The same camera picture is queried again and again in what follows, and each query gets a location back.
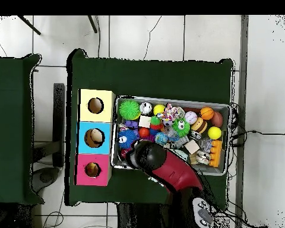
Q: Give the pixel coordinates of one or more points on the wooden box three holes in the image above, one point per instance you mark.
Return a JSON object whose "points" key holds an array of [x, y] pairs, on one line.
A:
{"points": [[94, 123]]}

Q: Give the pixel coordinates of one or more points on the small silver can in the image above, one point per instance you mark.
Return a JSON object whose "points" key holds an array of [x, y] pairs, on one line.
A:
{"points": [[146, 108]]}

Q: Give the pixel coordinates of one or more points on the dark blue spiky ball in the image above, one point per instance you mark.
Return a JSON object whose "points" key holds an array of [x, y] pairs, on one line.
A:
{"points": [[127, 137]]}

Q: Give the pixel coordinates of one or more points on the plain green spiky ball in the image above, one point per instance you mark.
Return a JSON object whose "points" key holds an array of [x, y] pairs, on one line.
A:
{"points": [[129, 109]]}

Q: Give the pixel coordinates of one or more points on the yellow ball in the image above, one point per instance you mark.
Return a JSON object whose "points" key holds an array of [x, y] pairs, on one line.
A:
{"points": [[159, 109], [214, 132]]}

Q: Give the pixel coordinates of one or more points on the white baseball toy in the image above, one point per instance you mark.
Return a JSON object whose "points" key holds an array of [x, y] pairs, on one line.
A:
{"points": [[191, 117]]}

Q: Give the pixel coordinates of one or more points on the tan wooden block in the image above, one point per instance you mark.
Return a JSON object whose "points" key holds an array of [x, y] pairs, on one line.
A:
{"points": [[192, 146]]}

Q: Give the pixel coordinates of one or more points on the orange basketball toy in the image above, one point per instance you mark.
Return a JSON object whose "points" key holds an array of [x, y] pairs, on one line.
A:
{"points": [[207, 113]]}

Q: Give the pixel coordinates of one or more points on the brown rubber ball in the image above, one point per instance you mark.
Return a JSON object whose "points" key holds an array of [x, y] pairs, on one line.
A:
{"points": [[217, 118]]}

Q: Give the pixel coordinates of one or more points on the black flat panel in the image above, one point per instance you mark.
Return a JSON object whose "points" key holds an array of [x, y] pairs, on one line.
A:
{"points": [[59, 118]]}

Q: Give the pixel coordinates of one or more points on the black tripod leg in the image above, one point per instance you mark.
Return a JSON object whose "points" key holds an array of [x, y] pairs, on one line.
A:
{"points": [[28, 24], [92, 23]]}

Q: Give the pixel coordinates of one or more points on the dark green side table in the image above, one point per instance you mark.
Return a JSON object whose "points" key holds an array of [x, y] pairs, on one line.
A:
{"points": [[19, 118]]}

